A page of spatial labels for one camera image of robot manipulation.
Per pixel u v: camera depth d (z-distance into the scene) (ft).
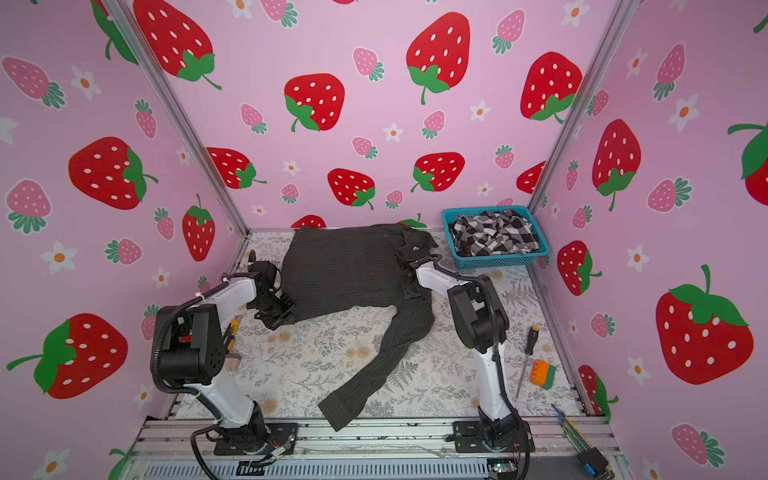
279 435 2.45
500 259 3.40
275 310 2.63
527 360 2.89
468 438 2.42
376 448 2.40
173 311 1.52
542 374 2.69
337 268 3.48
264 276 2.35
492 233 3.42
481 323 1.83
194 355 1.59
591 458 2.31
